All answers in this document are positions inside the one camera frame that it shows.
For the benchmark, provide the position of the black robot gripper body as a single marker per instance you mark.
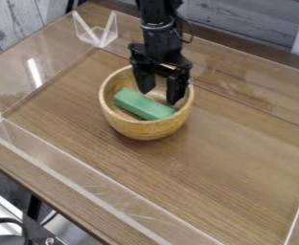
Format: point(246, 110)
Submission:
point(158, 54)

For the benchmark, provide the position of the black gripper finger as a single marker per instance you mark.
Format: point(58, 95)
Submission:
point(145, 77)
point(177, 85)

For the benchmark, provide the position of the green rectangular block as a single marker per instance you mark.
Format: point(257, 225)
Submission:
point(141, 105)

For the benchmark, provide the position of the brown wooden bowl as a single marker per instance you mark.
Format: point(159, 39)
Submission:
point(126, 122)

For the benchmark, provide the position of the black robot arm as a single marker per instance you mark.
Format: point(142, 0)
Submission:
point(157, 11)

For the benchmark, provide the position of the clear acrylic tray walls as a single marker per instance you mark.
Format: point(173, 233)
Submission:
point(218, 184)

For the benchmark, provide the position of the black metal table bracket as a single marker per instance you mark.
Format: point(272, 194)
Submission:
point(39, 235)

